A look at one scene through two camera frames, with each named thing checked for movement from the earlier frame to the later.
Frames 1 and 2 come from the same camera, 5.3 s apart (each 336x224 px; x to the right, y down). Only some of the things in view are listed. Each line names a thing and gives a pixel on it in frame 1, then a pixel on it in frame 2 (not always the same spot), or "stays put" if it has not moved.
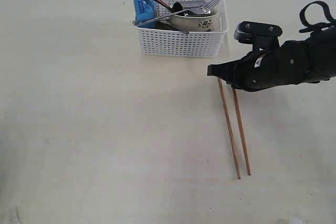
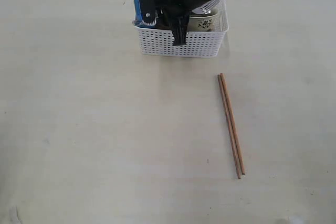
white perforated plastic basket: [162, 42] stays put
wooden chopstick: [230, 128] stays put
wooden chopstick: [248, 161] to [228, 102]
